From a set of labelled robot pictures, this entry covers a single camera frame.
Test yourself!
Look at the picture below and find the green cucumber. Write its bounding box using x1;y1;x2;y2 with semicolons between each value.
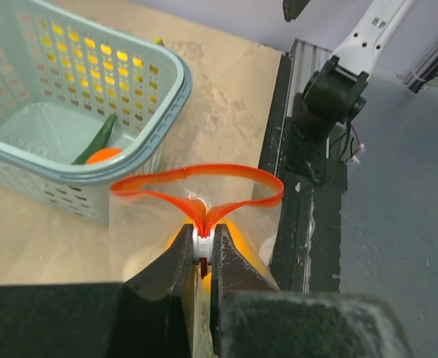
72;113;117;165

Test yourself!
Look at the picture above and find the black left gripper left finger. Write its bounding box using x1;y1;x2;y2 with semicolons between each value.
0;224;193;357

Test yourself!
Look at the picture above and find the clear zip bag orange zipper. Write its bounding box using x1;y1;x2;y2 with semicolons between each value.
109;164;284;357

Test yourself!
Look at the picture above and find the orange fruit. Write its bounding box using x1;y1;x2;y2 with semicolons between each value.
165;218;277;297

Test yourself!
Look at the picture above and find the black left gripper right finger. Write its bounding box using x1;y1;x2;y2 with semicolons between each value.
210;224;413;357

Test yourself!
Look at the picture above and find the light blue plastic basket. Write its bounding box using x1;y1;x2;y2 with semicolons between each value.
0;1;193;224

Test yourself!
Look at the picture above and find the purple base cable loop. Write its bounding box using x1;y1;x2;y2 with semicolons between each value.
347;122;366;165

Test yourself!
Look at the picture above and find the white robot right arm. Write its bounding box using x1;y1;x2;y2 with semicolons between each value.
294;1;414;139

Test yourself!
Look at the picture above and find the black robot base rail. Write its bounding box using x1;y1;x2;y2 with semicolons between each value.
259;40;369;292

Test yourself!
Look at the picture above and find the yellow banana bunch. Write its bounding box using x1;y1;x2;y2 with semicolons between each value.
36;19;160;116

